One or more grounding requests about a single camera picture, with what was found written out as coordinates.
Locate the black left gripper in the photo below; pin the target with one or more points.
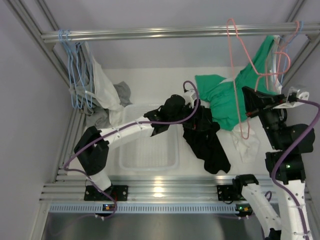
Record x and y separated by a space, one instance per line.
196 123

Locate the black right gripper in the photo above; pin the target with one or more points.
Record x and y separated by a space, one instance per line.
255 100

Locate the black tank top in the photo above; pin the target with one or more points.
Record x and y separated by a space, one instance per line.
206 145

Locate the pink hanger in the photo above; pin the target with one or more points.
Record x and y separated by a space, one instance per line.
260 75
272 84

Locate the green tank top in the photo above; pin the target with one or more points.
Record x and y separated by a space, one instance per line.
226 100

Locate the white tank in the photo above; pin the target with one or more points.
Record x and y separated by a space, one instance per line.
105 92
248 149

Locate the blue hanger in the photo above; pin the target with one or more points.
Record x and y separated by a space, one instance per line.
74 99
87 76
283 60
76 71

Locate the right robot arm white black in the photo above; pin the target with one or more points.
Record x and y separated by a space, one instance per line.
284 165

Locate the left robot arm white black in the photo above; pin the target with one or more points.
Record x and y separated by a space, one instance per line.
93 147

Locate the grey tank top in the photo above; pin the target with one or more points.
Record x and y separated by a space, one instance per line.
99 117

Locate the white plastic laundry basket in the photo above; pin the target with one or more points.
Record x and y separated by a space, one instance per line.
157 153

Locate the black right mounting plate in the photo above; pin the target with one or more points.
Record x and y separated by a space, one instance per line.
228 193

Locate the black mounting plate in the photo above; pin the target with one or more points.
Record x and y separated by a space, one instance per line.
117 192
228 193

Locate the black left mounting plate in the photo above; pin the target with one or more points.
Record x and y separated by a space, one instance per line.
117 192

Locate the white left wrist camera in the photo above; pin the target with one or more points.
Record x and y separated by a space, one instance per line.
190 98

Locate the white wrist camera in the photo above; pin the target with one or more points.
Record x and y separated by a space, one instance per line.
292 99
190 98

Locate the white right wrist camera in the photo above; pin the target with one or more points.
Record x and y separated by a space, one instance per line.
292 99

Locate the aluminium hanging rail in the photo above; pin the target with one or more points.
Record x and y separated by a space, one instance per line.
229 30

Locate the grey slotted cable duct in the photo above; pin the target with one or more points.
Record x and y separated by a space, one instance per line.
144 208

